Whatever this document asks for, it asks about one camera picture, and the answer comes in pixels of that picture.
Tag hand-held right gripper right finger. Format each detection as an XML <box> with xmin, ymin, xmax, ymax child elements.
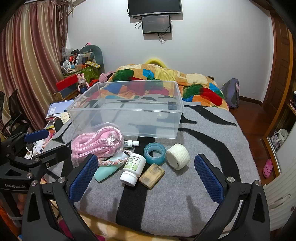
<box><xmin>194</xmin><ymin>154</ymin><xmax>271</xmax><ymax>241</ymax></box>

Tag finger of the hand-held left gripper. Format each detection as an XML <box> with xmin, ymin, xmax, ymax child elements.
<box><xmin>13</xmin><ymin>129</ymin><xmax>49</xmax><ymax>149</ymax></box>
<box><xmin>31</xmin><ymin>144</ymin><xmax>72</xmax><ymax>168</ymax></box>

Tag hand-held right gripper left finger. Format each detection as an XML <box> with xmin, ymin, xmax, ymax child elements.
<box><xmin>21</xmin><ymin>153</ymin><xmax>99</xmax><ymax>241</ymax></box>

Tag mint green tube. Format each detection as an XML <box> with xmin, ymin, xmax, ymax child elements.
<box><xmin>94</xmin><ymin>152</ymin><xmax>129</xmax><ymax>182</ymax></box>

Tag pink braided cord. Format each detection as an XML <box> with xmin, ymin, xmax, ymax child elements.
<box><xmin>98</xmin><ymin>150</ymin><xmax>132</xmax><ymax>167</ymax></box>

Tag pink rope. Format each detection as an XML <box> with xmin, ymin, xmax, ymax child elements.
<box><xmin>71</xmin><ymin>122</ymin><xmax>125</xmax><ymax>168</ymax></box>

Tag white gauze bandage roll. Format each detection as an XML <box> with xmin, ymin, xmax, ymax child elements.
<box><xmin>166</xmin><ymin>143</ymin><xmax>191</xmax><ymax>170</ymax></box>

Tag white pill bottle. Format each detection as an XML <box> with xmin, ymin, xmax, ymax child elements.
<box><xmin>119</xmin><ymin>153</ymin><xmax>147</xmax><ymax>186</ymax></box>

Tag brown soap bar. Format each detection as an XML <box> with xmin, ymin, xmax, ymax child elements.
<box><xmin>138</xmin><ymin>163</ymin><xmax>165</xmax><ymax>190</ymax></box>

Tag teal tape roll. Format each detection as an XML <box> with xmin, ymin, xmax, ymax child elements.
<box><xmin>144</xmin><ymin>143</ymin><xmax>166</xmax><ymax>166</ymax></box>

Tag clear plastic storage box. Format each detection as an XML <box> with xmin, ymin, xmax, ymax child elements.
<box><xmin>66</xmin><ymin>81</ymin><xmax>185</xmax><ymax>139</ymax></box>

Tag black office chair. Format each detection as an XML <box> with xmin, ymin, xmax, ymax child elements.
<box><xmin>0</xmin><ymin>89</ymin><xmax>29</xmax><ymax>142</ymax></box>

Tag blue notebook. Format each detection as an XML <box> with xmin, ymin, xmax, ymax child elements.
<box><xmin>47</xmin><ymin>100</ymin><xmax>75</xmax><ymax>120</ymax></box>

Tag grey black striped blanket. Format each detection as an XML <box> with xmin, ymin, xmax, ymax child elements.
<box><xmin>41</xmin><ymin>97</ymin><xmax>261</xmax><ymax>239</ymax></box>

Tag red box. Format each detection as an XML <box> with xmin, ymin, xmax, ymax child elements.
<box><xmin>56</xmin><ymin>74</ymin><xmax>78</xmax><ymax>92</ymax></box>

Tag pink clog shoe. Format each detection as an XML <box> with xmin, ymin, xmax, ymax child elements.
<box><xmin>263</xmin><ymin>159</ymin><xmax>273</xmax><ymax>179</ymax></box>

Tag pink striped curtain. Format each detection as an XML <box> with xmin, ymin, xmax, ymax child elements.
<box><xmin>0</xmin><ymin>2</ymin><xmax>70</xmax><ymax>130</ymax></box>

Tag pink bunny water bottle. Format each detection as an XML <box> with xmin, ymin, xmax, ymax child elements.
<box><xmin>78</xmin><ymin>73</ymin><xmax>90</xmax><ymax>95</ymax></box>

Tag white slatted cabinet door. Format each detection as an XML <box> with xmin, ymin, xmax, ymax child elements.
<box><xmin>264</xmin><ymin>160</ymin><xmax>295</xmax><ymax>232</ymax></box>

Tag white sandals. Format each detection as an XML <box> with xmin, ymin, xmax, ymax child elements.
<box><xmin>271</xmin><ymin>129</ymin><xmax>288</xmax><ymax>151</ymax></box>

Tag green patterned box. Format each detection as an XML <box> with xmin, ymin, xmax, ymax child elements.
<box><xmin>82</xmin><ymin>61</ymin><xmax>102</xmax><ymax>81</ymax></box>

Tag grey backpack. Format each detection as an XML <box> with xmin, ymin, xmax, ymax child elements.
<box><xmin>221</xmin><ymin>78</ymin><xmax>240</xmax><ymax>109</ymax></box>

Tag colourful patchwork quilt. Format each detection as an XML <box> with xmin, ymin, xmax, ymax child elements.
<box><xmin>102</xmin><ymin>62</ymin><xmax>229</xmax><ymax>111</ymax></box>

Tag grey neck pillow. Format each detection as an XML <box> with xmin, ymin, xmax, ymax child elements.
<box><xmin>80</xmin><ymin>44</ymin><xmax>104</xmax><ymax>70</ymax></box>

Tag yellow pillow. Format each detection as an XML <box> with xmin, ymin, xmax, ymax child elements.
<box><xmin>145</xmin><ymin>58</ymin><xmax>167</xmax><ymax>69</ymax></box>

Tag wooden door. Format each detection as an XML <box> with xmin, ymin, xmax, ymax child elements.
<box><xmin>261</xmin><ymin>9</ymin><xmax>294</xmax><ymax>112</ymax></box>

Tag small wall monitor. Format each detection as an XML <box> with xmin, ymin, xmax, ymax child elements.
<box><xmin>142</xmin><ymin>14</ymin><xmax>172</xmax><ymax>34</ymax></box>

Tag wall-mounted television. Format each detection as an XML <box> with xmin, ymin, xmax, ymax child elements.
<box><xmin>127</xmin><ymin>0</ymin><xmax>182</xmax><ymax>17</ymax></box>

